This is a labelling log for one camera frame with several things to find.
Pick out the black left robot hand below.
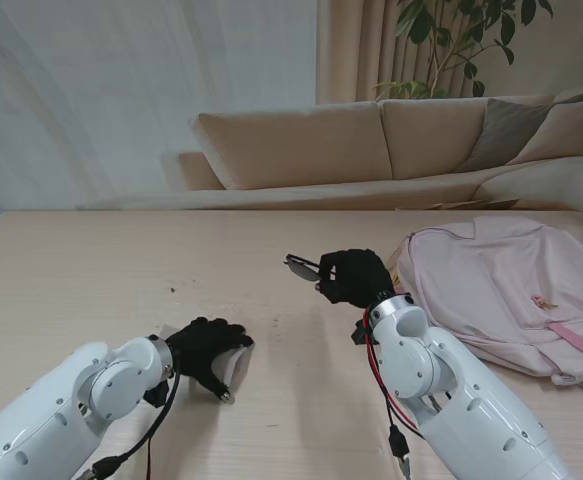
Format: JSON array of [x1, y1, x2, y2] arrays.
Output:
[[164, 316, 256, 403]]

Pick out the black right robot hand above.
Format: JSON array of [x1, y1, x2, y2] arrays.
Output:
[[315, 248, 397, 310]]

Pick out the dark sunglasses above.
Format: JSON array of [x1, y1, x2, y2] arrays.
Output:
[[284, 253, 337, 291]]

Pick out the pink backpack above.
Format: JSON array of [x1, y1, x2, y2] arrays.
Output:
[[378, 215, 583, 394]]

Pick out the beige sofa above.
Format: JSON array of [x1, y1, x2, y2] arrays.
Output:
[[178, 84, 583, 226]]

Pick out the grey cushion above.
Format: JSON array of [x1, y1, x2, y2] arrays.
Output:
[[463, 98, 555, 174]]

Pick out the beige curtain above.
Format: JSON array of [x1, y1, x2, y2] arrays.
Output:
[[315, 0, 492, 106]]

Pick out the beige cushion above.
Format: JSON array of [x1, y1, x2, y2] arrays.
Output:
[[508, 92, 583, 166]]

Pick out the tall green houseplant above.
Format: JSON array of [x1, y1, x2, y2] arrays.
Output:
[[373, 0, 555, 101]]

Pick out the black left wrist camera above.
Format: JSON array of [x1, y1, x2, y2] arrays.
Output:
[[143, 382, 170, 407]]

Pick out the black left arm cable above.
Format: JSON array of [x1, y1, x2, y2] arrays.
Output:
[[78, 364, 182, 480]]

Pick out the red black right arm cable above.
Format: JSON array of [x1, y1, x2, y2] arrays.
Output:
[[363, 309, 425, 480]]

